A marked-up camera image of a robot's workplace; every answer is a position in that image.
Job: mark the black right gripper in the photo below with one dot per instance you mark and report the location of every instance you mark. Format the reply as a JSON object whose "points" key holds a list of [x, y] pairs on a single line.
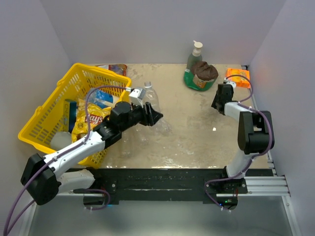
{"points": [[214, 104]]}

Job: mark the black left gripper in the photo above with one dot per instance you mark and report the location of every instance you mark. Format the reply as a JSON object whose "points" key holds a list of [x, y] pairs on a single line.
{"points": [[148, 112]]}

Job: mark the clear plastic bottle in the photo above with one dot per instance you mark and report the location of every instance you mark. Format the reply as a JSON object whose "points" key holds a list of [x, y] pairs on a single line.
{"points": [[162, 127]]}

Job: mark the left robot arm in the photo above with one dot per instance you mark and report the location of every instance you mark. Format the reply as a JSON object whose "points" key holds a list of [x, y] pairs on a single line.
{"points": [[42, 175]]}

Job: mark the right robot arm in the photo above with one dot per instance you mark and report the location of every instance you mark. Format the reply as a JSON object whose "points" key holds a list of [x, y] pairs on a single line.
{"points": [[255, 131]]}

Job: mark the green soap pump bottle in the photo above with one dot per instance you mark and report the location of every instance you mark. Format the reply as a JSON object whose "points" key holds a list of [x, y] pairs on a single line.
{"points": [[195, 56]]}

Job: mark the orange candy box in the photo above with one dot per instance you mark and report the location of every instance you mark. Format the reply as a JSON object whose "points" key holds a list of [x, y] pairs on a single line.
{"points": [[237, 76]]}

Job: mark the green plastic bag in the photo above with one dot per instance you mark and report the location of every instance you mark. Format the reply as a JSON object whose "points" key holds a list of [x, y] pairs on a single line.
{"points": [[192, 82]]}

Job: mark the blue white plastic package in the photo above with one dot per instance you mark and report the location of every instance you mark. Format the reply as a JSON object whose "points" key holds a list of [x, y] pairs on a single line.
{"points": [[103, 99]]}

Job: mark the red snack bag behind basket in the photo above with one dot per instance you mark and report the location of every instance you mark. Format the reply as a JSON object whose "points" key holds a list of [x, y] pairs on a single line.
{"points": [[116, 68]]}

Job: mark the yellow Lays chips bag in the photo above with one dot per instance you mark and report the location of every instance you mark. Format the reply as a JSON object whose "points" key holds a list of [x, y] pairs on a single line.
{"points": [[96, 116]]}

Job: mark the yellow plastic shopping basket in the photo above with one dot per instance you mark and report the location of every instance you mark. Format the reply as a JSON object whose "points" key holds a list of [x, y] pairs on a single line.
{"points": [[47, 120]]}

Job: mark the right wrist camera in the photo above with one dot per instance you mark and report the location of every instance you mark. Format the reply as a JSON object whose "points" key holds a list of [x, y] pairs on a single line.
{"points": [[229, 82]]}

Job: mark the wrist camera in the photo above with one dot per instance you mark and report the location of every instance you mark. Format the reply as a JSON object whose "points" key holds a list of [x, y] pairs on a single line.
{"points": [[229, 82], [136, 97]]}

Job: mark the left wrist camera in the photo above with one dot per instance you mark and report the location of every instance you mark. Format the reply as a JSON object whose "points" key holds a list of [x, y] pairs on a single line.
{"points": [[136, 97]]}

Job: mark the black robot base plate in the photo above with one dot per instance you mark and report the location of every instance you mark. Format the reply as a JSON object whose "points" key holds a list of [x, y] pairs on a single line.
{"points": [[198, 185]]}

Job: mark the aluminium frame rail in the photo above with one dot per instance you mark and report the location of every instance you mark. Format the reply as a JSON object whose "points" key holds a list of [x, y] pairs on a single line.
{"points": [[275, 186]]}

